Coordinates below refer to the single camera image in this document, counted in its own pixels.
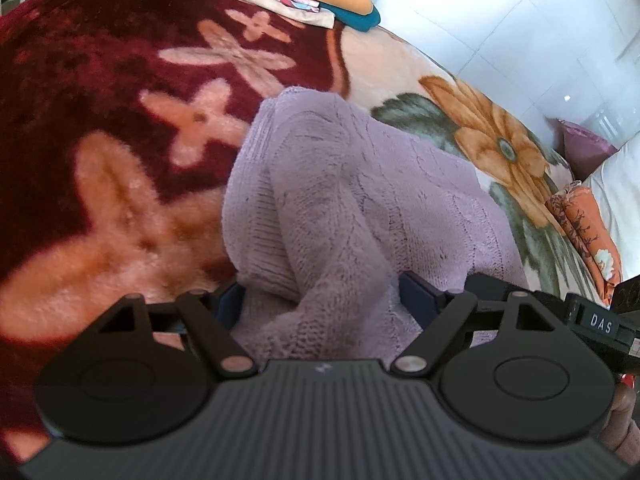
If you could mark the purple pillow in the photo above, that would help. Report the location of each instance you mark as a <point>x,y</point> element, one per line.
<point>585,150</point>

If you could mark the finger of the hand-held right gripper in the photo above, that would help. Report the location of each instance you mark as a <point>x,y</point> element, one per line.
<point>542,294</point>

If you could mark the person's right hand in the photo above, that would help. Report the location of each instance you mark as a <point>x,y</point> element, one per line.
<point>625,420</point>

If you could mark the lilac knit cardigan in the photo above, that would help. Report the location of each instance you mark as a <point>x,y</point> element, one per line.
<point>350,200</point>

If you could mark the white pillow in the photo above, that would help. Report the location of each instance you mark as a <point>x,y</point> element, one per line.
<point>620,200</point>

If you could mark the orange floral folded cloth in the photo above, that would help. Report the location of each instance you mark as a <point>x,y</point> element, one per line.
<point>585,230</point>

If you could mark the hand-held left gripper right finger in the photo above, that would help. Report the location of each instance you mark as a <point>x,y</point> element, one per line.
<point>416,297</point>

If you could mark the floral plush blanket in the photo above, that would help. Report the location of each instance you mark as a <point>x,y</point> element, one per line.
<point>75,110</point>

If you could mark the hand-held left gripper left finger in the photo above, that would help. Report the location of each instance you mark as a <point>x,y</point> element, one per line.
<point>230,306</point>

